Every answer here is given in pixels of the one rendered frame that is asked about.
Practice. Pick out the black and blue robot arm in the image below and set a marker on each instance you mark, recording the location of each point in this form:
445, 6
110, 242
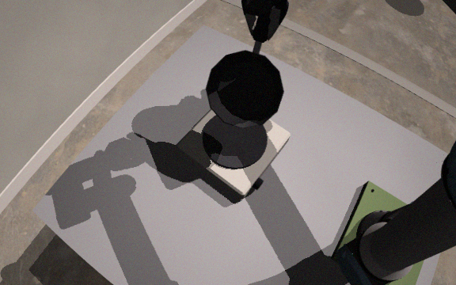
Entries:
422, 229

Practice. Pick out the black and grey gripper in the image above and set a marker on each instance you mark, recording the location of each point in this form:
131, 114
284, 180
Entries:
278, 13

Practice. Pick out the black frying pan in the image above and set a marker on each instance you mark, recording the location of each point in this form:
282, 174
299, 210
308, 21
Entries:
244, 88

